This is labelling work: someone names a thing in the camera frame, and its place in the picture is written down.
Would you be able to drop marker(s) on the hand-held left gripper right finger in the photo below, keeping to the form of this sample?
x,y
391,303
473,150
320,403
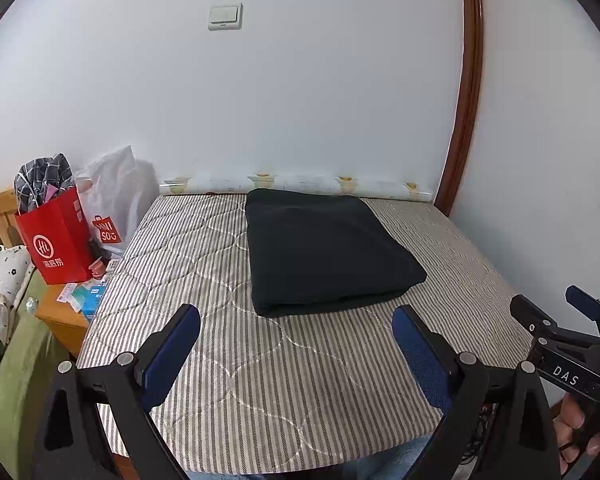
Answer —
x,y
422,360

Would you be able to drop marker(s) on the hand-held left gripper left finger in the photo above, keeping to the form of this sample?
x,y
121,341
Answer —
x,y
172,355

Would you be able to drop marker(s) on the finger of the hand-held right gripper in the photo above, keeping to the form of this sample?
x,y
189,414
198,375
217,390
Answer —
x,y
587,300
532,317

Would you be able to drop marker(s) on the black sweatshirt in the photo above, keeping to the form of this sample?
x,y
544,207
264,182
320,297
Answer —
x,y
320,255

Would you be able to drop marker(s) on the person's right hand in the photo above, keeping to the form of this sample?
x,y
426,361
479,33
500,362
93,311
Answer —
x,y
567,425

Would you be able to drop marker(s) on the light blue box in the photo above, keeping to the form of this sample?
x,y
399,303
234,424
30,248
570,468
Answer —
x,y
94,300

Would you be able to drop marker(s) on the grey striped mattress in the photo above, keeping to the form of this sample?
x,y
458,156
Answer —
x,y
280,385

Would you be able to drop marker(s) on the pink small jar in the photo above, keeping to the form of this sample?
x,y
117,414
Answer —
x,y
97,271

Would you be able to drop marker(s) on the wooden nightstand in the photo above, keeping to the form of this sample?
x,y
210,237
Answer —
x,y
60,322

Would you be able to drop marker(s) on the green blanket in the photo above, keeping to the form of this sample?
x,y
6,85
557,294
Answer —
x,y
15,400

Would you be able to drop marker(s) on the red paper bag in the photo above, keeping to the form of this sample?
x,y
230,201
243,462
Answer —
x,y
55,240

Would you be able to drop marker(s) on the white plastic shopping bag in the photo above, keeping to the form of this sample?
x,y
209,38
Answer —
x,y
117,195

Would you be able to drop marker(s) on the white floral pillow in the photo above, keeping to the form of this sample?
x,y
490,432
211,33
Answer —
x,y
0,280

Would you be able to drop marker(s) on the grey plaid cloth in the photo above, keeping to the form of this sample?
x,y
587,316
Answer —
x,y
42,182

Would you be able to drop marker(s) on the brown wooden door frame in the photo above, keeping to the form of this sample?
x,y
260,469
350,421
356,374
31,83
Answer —
x,y
467,85

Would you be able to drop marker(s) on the white light switch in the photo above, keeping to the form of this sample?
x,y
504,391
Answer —
x,y
225,17

